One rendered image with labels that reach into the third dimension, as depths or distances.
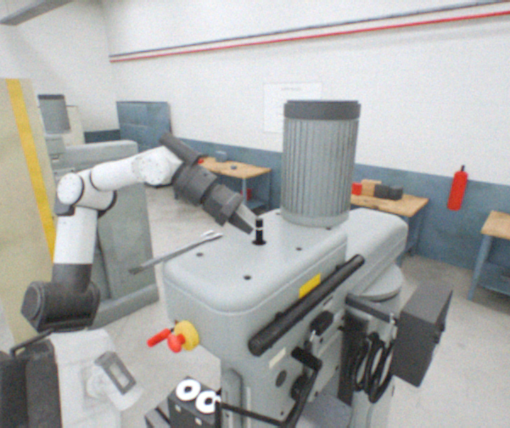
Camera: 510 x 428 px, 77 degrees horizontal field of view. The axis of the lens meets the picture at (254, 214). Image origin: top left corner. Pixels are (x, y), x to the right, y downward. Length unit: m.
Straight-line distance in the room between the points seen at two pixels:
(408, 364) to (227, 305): 0.55
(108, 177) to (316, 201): 0.53
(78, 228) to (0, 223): 1.39
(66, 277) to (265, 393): 0.57
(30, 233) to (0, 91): 0.80
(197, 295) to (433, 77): 4.52
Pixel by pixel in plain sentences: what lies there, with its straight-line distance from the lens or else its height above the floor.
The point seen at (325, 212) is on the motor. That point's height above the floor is 1.93.
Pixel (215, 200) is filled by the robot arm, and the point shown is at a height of 2.00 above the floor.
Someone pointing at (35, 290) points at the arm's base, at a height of 1.80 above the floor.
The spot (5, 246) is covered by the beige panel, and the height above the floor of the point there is 1.40.
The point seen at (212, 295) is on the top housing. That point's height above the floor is 1.88.
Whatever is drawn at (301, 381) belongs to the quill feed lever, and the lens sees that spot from 1.00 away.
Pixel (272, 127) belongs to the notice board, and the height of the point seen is 1.62.
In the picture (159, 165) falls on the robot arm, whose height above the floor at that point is 2.08.
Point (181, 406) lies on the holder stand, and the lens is 1.42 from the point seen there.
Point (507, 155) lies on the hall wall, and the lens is 4.79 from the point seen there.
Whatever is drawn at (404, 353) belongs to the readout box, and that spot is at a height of 1.60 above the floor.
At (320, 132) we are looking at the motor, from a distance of 0.82.
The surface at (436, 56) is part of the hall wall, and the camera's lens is 4.90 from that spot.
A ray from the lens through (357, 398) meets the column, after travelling 1.44.
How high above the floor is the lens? 2.23
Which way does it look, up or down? 21 degrees down
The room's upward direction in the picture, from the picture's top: straight up
